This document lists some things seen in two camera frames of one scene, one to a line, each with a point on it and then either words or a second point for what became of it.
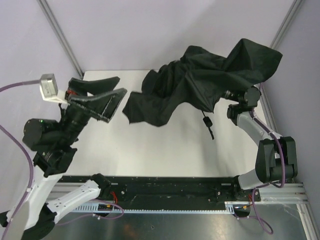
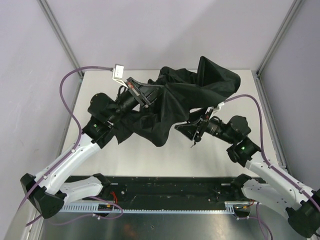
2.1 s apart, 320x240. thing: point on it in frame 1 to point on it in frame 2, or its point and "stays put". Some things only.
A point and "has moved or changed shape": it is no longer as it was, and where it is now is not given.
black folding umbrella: x=192 y=83 has moved or changed shape
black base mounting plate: x=136 y=190 stays put
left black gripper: x=75 y=100 to x=138 y=92
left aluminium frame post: x=46 y=10 stays put
